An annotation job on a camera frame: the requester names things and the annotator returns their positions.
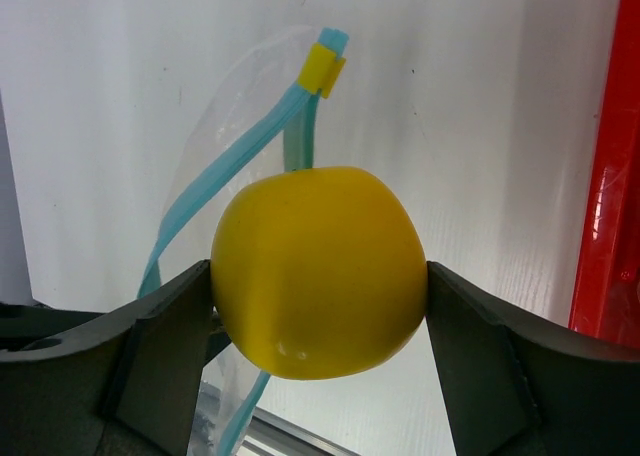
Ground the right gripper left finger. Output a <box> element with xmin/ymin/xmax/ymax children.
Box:
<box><xmin>1</xmin><ymin>260</ymin><xmax>213</xmax><ymax>455</ymax></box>

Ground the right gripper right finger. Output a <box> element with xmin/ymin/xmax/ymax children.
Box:
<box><xmin>426</xmin><ymin>262</ymin><xmax>639</xmax><ymax>455</ymax></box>

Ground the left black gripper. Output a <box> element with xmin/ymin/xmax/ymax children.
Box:
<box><xmin>1</xmin><ymin>303</ymin><xmax>105</xmax><ymax>361</ymax></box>

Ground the yellow toy lemon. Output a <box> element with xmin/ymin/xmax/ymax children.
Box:
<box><xmin>211</xmin><ymin>167</ymin><xmax>427</xmax><ymax>380</ymax></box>

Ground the clear zip top bag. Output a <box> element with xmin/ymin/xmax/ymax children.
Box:
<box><xmin>138</xmin><ymin>26</ymin><xmax>349</xmax><ymax>455</ymax></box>

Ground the red plastic tray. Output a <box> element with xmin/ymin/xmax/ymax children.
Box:
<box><xmin>569</xmin><ymin>0</ymin><xmax>639</xmax><ymax>348</ymax></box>

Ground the aluminium mounting rail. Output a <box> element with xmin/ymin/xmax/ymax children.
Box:
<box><xmin>239</xmin><ymin>408</ymin><xmax>358</xmax><ymax>456</ymax></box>

